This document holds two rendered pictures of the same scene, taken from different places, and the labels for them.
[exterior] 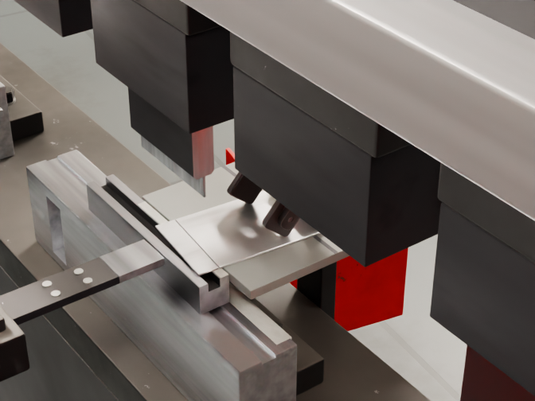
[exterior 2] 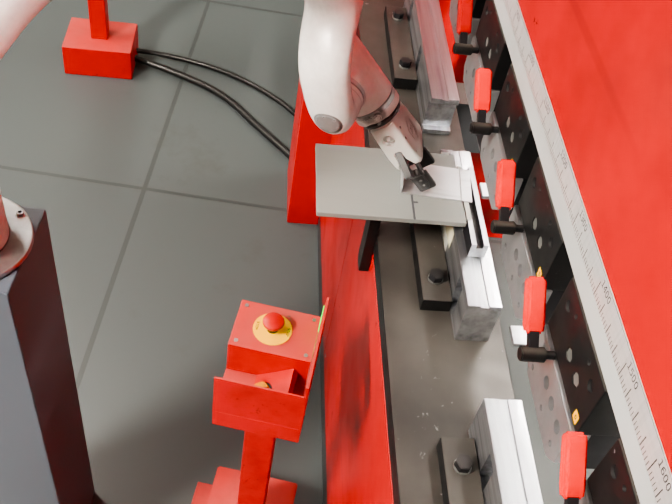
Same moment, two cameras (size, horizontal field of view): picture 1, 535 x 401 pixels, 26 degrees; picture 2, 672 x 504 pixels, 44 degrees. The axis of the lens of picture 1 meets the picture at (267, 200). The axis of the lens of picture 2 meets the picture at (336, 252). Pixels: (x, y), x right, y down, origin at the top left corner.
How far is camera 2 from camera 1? 203 cm
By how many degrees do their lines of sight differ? 96
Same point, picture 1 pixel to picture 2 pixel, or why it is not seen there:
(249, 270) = (447, 162)
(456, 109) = not seen: outside the picture
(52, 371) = not seen: hidden behind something
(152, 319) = not seen: hidden behind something
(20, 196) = (481, 385)
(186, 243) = (464, 186)
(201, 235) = (455, 186)
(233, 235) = (441, 179)
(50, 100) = (413, 486)
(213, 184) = (428, 211)
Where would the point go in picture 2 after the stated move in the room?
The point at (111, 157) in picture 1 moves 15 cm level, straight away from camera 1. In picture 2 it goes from (406, 388) to (370, 462)
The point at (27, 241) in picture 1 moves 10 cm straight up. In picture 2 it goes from (492, 343) to (508, 308)
